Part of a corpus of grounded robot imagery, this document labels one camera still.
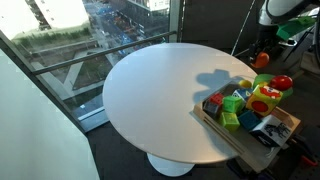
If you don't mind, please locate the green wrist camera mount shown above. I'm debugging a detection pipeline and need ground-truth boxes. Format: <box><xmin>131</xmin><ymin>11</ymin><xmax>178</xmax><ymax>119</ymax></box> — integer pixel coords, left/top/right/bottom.
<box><xmin>275</xmin><ymin>15</ymin><xmax>316</xmax><ymax>42</ymax></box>

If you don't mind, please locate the orange toy orange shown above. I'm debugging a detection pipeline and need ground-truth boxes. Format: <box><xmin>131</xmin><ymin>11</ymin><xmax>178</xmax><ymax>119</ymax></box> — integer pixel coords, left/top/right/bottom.
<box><xmin>252</xmin><ymin>51</ymin><xmax>270</xmax><ymax>69</ymax></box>

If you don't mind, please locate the red clamp handle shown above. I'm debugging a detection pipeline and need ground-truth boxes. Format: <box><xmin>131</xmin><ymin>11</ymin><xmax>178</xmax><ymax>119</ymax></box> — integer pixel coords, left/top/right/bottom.
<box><xmin>301</xmin><ymin>154</ymin><xmax>318</xmax><ymax>168</ymax></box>

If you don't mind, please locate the beige cardboard box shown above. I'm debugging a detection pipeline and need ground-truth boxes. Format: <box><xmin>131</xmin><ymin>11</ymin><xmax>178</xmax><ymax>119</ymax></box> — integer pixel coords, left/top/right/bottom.
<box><xmin>300</xmin><ymin>51</ymin><xmax>320</xmax><ymax>75</ymax></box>

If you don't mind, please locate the white cube with zebra print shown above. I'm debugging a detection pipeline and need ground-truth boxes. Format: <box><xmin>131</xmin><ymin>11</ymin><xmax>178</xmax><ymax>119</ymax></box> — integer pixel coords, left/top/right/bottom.
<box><xmin>249</xmin><ymin>114</ymin><xmax>292</xmax><ymax>148</ymax></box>

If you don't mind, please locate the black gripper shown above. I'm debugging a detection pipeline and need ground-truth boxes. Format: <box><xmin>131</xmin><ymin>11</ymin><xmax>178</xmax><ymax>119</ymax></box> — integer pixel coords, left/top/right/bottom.
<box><xmin>249</xmin><ymin>24</ymin><xmax>280</xmax><ymax>63</ymax></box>

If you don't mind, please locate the large multicolour picture cube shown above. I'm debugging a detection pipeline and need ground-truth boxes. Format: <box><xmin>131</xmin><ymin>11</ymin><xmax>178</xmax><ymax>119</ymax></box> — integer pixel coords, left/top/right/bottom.
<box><xmin>245</xmin><ymin>84</ymin><xmax>284</xmax><ymax>117</ymax></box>

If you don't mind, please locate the red toy tomato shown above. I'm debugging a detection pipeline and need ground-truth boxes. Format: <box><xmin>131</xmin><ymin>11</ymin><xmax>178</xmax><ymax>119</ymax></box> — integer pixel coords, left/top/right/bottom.
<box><xmin>268</xmin><ymin>74</ymin><xmax>294</xmax><ymax>92</ymax></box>

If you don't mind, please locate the blue picture block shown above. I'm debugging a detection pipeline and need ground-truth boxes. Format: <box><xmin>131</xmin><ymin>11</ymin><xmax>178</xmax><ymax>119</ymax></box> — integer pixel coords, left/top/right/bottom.
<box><xmin>232</xmin><ymin>87</ymin><xmax>254</xmax><ymax>103</ymax></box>

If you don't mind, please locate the white table pedestal base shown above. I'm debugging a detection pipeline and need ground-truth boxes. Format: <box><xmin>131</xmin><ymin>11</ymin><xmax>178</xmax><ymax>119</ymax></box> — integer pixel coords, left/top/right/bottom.
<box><xmin>146</xmin><ymin>152</ymin><xmax>196</xmax><ymax>178</ymax></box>

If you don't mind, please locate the thin white cord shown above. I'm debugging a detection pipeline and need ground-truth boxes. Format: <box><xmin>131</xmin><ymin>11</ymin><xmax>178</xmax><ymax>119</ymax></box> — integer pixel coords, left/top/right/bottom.
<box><xmin>230</xmin><ymin>0</ymin><xmax>256</xmax><ymax>56</ymax></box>

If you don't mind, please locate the metal window railing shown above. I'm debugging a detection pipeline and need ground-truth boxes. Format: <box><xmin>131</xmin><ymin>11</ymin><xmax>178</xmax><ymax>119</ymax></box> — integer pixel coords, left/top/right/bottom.
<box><xmin>31</xmin><ymin>30</ymin><xmax>178</xmax><ymax>76</ymax></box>

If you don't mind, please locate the black robot mounting stand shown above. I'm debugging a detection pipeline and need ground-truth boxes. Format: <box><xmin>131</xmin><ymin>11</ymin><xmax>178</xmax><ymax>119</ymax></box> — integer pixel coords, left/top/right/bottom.
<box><xmin>228</xmin><ymin>133</ymin><xmax>320</xmax><ymax>180</ymax></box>

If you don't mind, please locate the teal toy block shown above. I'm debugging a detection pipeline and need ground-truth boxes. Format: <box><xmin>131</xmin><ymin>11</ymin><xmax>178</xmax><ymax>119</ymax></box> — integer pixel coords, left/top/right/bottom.
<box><xmin>237</xmin><ymin>109</ymin><xmax>263</xmax><ymax>131</ymax></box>

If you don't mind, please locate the yellow toy lemon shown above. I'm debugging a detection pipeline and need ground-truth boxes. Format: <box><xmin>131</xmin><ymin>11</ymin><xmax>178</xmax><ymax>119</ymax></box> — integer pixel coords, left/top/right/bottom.
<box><xmin>238</xmin><ymin>79</ymin><xmax>253</xmax><ymax>89</ymax></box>

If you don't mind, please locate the green toy block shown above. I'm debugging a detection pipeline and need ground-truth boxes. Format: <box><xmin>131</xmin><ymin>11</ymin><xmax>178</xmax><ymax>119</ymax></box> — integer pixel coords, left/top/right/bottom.
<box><xmin>222</xmin><ymin>95</ymin><xmax>244</xmax><ymax>114</ymax></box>
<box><xmin>218</xmin><ymin>111</ymin><xmax>241</xmax><ymax>133</ymax></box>

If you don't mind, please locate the green plastic bowl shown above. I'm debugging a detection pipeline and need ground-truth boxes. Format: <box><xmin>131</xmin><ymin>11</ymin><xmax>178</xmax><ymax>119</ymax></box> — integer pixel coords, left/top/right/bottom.
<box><xmin>252</xmin><ymin>73</ymin><xmax>294</xmax><ymax>100</ymax></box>

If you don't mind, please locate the dark window frame post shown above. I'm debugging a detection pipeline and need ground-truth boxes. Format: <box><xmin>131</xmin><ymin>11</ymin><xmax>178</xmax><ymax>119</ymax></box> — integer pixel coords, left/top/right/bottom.
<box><xmin>169</xmin><ymin>0</ymin><xmax>185</xmax><ymax>44</ymax></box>

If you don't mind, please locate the grey toy block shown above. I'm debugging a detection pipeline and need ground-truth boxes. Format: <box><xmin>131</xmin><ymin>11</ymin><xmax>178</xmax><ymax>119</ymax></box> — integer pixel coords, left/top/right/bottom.
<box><xmin>202</xmin><ymin>100</ymin><xmax>222</xmax><ymax>119</ymax></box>

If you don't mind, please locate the red toy block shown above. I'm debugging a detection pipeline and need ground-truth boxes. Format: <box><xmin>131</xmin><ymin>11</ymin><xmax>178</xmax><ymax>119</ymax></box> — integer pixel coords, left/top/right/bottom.
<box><xmin>209</xmin><ymin>92</ymin><xmax>225</xmax><ymax>106</ymax></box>

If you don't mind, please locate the wooden tray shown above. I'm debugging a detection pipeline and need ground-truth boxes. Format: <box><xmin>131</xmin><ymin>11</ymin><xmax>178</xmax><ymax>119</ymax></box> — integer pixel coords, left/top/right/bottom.
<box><xmin>189</xmin><ymin>79</ymin><xmax>303</xmax><ymax>174</ymax></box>

